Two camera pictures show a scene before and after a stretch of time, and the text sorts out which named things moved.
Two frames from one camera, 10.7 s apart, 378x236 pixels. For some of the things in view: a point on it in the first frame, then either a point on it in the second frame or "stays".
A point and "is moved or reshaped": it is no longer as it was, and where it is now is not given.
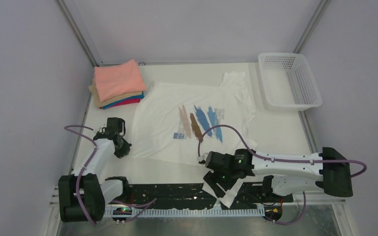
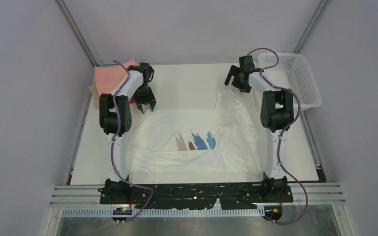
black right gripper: [211, 178] -> [234, 71]
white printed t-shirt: [175, 122] is moved or reshaped
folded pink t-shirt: [115, 80] stays
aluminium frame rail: [75, 19] stays
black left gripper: [124, 151] -> [140, 102]
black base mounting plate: [196, 195] stays
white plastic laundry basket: [288, 82] stays
